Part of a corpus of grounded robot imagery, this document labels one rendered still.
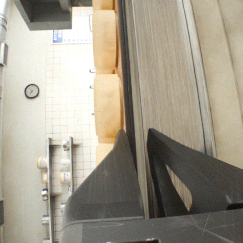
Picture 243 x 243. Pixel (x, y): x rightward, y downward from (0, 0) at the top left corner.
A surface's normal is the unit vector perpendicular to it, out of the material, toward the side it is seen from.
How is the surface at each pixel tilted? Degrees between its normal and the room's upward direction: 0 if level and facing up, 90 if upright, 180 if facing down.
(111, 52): 90
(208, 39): 90
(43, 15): 90
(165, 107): 90
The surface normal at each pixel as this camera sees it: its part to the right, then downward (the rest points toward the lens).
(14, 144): 0.08, -0.15
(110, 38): 0.10, 0.32
